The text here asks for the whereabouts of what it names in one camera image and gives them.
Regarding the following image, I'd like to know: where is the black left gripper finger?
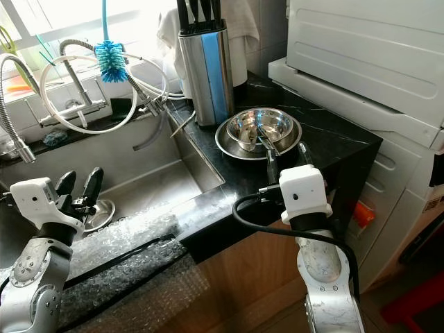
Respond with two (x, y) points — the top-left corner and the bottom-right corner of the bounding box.
(55, 171), (77, 203)
(81, 166), (105, 207)

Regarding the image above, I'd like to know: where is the steel spoon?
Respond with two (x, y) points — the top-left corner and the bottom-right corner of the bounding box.
(253, 125), (278, 162)

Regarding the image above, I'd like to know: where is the wide shallow steel dish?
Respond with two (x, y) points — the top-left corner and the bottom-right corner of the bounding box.
(215, 114), (302, 161)

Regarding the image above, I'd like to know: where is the steel kitchen sink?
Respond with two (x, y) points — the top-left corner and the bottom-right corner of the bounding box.
(0, 114), (226, 271)

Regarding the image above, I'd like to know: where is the green hanging kitchen tool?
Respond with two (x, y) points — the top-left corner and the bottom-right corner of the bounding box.
(0, 24), (23, 62)

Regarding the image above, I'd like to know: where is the blue-green scrub sponge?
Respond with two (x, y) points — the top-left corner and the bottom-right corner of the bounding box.
(43, 130), (69, 148)

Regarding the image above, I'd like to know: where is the clear bubble wrap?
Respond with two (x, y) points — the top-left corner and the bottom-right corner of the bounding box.
(0, 212), (212, 333)

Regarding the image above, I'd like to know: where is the small steel cup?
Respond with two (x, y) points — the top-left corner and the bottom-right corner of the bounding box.
(0, 137), (20, 159)

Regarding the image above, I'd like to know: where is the orange plastic clip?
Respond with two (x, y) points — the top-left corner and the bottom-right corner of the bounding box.
(354, 201), (377, 228)

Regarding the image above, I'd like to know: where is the wooden cabinet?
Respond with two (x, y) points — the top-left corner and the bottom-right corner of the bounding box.
(191, 222), (313, 333)

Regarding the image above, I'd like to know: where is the thin pale stick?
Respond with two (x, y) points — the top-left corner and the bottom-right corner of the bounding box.
(170, 110), (196, 137)

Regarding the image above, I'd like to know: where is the orange plastic item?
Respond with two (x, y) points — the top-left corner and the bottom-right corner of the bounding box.
(6, 82), (35, 95)

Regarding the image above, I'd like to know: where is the steel knife block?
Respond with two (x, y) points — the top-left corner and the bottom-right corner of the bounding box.
(177, 0), (235, 127)

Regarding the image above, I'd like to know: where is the white washing machine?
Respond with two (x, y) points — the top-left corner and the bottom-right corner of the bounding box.
(268, 0), (444, 292)

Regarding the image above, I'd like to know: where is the blue bottle brush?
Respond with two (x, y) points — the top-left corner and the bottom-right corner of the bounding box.
(94, 0), (128, 84)

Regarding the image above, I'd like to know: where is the white towel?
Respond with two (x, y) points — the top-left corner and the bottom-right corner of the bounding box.
(156, 0), (261, 87)

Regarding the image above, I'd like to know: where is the red plastic stool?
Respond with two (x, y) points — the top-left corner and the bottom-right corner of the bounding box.
(380, 273), (444, 328)

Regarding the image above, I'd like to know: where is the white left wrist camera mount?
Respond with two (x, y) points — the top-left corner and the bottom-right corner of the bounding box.
(8, 178), (80, 240)

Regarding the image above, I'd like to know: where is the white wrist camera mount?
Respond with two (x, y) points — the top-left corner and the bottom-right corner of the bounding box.
(8, 178), (80, 240)
(277, 165), (332, 226)

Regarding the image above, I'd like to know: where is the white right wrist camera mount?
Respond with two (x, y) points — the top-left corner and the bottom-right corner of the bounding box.
(277, 165), (332, 226)

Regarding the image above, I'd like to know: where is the flexible metal spray hose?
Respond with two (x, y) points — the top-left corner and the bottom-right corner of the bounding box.
(0, 54), (37, 164)

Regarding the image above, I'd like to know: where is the black strap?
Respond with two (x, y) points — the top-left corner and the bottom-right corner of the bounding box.
(69, 234), (178, 292)

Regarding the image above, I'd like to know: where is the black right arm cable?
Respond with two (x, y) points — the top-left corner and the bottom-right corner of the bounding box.
(232, 186), (361, 299)

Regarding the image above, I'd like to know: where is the chrome faucet with spring hose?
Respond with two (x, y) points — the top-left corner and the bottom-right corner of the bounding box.
(40, 38), (167, 129)

